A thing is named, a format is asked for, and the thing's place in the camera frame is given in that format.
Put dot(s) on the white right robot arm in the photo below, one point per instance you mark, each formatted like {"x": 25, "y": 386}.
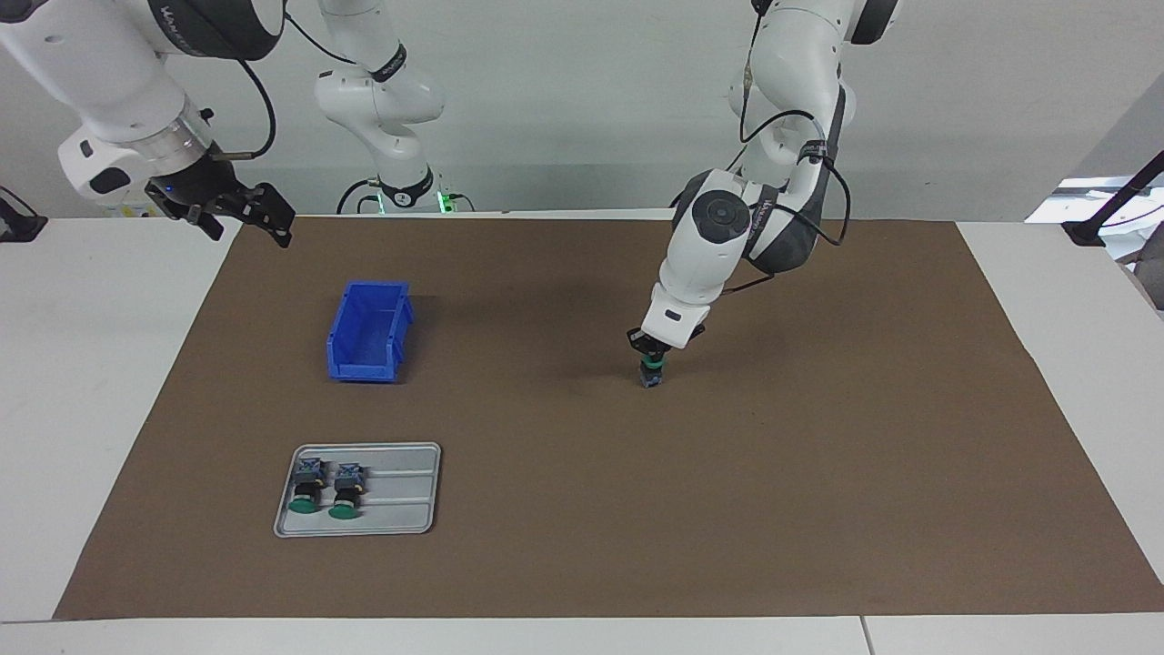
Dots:
{"x": 91, "y": 64}

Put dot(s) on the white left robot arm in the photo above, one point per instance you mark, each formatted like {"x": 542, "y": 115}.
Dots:
{"x": 718, "y": 264}

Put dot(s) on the grey chair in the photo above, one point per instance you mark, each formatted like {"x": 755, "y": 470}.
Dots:
{"x": 1153, "y": 277}

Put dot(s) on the green lit base connector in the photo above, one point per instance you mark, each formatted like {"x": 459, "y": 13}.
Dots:
{"x": 446, "y": 202}

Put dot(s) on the black clamp mount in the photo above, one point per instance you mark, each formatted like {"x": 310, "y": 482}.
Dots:
{"x": 18, "y": 227}

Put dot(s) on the white background box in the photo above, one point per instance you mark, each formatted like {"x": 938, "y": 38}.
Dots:
{"x": 127, "y": 212}

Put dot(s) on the brown table mat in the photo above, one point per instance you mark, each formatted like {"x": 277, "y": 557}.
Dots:
{"x": 637, "y": 491}

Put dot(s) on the blue plastic bin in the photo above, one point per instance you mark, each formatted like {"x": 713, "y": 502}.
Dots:
{"x": 364, "y": 371}

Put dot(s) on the black angled stand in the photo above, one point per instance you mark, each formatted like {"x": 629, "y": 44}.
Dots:
{"x": 1087, "y": 232}

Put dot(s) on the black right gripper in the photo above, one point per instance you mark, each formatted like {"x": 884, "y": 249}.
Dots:
{"x": 200, "y": 186}

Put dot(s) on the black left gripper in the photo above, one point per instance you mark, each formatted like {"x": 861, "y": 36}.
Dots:
{"x": 650, "y": 342}

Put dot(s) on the green push button switch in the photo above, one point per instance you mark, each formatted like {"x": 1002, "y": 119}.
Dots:
{"x": 651, "y": 377}
{"x": 348, "y": 478}
{"x": 307, "y": 473}

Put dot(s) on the grey metal tray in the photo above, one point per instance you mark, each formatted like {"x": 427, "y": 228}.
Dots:
{"x": 409, "y": 491}

